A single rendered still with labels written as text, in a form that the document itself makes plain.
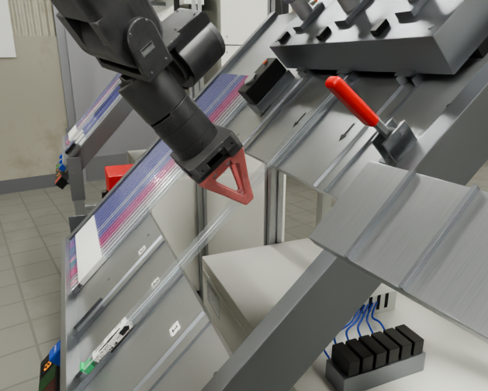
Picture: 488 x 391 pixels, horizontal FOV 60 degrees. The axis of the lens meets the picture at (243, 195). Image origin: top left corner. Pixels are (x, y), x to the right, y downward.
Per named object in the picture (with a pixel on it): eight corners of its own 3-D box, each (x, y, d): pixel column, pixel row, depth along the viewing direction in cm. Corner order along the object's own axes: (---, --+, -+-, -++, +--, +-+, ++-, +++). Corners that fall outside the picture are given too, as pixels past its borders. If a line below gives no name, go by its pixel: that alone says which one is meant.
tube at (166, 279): (89, 375, 52) (81, 371, 52) (88, 368, 53) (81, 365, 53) (354, 78, 55) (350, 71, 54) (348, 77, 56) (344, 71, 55)
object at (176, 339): (111, 540, 37) (81, 532, 36) (81, 247, 96) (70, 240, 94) (252, 376, 38) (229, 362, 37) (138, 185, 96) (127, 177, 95)
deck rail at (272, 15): (88, 257, 97) (64, 243, 94) (87, 254, 98) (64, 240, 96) (291, 32, 100) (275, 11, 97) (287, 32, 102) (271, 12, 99)
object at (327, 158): (392, 242, 40) (365, 211, 38) (198, 134, 98) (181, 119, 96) (608, -9, 42) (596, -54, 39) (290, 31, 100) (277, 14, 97)
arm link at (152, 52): (67, 20, 41) (121, 32, 37) (145, -44, 45) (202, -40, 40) (128, 109, 50) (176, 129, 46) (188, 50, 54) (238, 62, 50)
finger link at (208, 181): (253, 174, 58) (211, 124, 54) (276, 187, 52) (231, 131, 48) (218, 209, 58) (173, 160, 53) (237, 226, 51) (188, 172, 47)
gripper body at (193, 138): (214, 131, 56) (177, 87, 52) (244, 143, 47) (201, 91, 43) (178, 164, 55) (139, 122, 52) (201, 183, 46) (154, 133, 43)
